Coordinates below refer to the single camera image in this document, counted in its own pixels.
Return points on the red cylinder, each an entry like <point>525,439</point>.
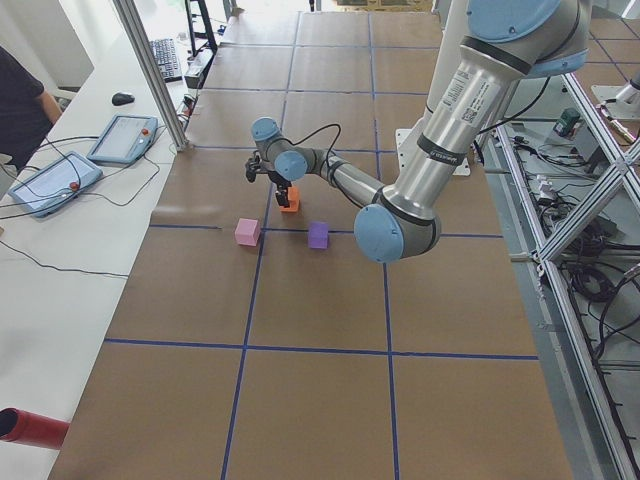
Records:
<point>27,428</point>

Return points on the seated person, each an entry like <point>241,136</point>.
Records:
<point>28,111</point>

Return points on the near blue teach pendant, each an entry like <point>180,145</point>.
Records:
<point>51,188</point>

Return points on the black computer mouse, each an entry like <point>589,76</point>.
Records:
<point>122,98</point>

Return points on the far blue teach pendant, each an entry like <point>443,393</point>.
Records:
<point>125,139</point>

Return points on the purple foam cube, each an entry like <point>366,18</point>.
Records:
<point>318,235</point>

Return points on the black keyboard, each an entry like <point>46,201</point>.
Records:
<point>165,55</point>

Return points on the orange foam cube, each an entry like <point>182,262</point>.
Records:
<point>294,196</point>

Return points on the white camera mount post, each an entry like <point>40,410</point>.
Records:
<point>448,60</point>

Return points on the blue teach pendant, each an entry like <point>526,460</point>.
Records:
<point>51,188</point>
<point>125,139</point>

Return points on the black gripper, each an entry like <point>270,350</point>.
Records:
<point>279,182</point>

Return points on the aluminium frame post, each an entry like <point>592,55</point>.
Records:
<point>134,28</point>

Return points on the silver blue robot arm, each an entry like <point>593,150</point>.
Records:
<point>487,48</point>

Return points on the pink foam cube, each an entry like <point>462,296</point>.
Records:
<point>247,232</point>

